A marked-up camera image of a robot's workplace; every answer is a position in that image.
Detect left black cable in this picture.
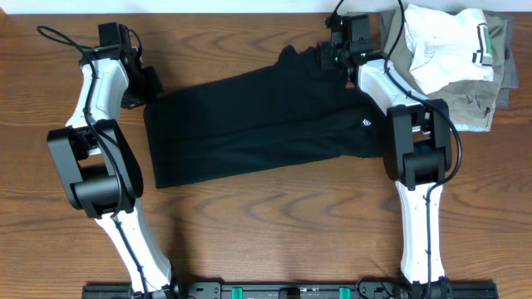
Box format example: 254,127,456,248
37,25,150,297

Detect black cable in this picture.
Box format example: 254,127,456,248
332,0,463,297
37,25,150,297

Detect grey folded garment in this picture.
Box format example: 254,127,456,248
379,11,519,109

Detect olive khaki folded garment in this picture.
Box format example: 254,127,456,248
383,9,507,127

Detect black t-shirt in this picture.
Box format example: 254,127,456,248
144,47,383,189

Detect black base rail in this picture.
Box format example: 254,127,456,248
81,281,500,299

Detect right black cable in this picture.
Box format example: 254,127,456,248
332,0,463,297

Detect light blue folded garment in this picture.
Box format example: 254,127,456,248
455,124,490,132

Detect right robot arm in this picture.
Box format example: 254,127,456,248
317,42,452,298

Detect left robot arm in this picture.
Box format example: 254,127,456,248
47,56,178,298

